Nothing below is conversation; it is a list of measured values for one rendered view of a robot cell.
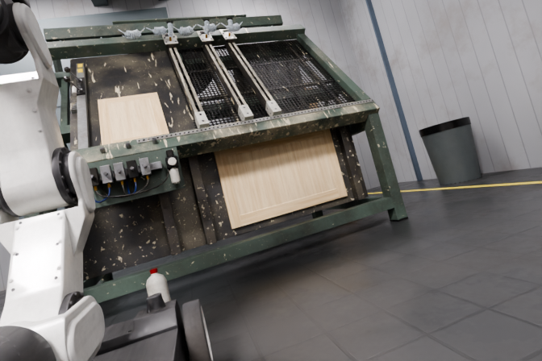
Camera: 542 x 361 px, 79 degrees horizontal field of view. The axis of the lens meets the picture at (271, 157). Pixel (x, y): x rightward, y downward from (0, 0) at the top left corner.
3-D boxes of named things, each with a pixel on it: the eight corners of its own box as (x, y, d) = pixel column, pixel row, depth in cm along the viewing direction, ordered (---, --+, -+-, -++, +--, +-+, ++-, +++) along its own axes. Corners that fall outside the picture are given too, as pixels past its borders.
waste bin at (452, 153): (498, 172, 348) (480, 113, 354) (459, 184, 335) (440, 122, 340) (460, 176, 399) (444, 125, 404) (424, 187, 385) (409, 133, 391)
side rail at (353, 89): (357, 111, 249) (361, 99, 242) (295, 45, 318) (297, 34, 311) (366, 109, 252) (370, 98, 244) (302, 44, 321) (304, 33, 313)
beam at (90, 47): (39, 61, 241) (33, 48, 234) (39, 55, 247) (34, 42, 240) (303, 38, 317) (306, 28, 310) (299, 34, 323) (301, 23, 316)
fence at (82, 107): (80, 155, 181) (77, 150, 178) (77, 68, 240) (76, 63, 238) (90, 153, 183) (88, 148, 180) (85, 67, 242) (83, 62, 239)
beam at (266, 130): (29, 188, 169) (20, 175, 161) (31, 172, 176) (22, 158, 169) (376, 119, 244) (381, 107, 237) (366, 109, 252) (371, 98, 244)
